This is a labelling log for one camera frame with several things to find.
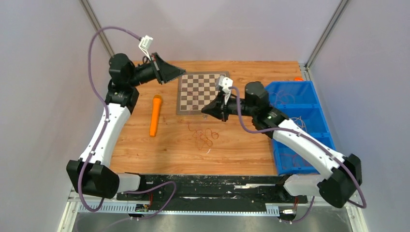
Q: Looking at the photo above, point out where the wooden chessboard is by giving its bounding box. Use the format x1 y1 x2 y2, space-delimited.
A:
176 71 230 115

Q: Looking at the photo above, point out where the blue plastic bin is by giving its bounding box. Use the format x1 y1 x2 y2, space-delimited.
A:
265 81 335 175

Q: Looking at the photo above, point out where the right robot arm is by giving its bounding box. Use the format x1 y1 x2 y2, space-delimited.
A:
201 81 367 209

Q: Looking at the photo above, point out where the aluminium frame post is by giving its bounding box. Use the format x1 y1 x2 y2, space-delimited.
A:
79 0 115 68
305 0 350 70

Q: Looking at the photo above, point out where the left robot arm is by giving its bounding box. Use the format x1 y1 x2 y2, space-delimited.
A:
66 53 186 200

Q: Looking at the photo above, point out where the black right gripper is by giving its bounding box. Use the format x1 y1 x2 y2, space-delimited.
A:
201 91 256 123

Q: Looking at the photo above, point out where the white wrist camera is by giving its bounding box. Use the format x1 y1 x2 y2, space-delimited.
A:
138 35 153 56
215 75 233 105

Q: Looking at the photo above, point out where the left aluminium frame post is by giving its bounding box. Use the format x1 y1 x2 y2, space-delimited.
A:
79 0 115 68

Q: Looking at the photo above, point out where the pink cable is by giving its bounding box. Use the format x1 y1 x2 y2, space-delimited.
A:
269 90 300 106

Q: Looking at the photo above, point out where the orange plastic carrot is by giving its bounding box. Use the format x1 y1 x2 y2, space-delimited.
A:
149 95 162 137

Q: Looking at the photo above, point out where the right aluminium frame post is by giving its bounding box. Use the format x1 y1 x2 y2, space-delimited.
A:
305 0 350 70

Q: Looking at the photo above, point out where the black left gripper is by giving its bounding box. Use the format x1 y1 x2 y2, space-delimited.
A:
127 53 186 88

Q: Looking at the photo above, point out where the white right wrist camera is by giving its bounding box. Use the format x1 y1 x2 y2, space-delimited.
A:
215 75 233 105

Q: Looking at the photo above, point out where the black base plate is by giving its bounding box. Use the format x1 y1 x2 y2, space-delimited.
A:
117 174 308 211

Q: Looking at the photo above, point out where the white slotted cable duct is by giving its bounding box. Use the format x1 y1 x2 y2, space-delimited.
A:
97 203 280 217

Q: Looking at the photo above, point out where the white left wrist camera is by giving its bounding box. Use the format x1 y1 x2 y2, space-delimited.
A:
138 35 153 56

